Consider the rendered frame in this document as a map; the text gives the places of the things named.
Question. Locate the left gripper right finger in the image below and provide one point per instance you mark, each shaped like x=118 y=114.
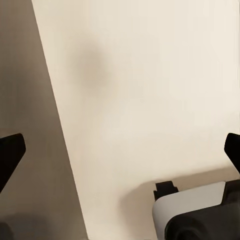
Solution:
x=232 y=149

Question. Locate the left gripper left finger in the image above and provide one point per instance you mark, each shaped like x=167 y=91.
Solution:
x=12 y=150

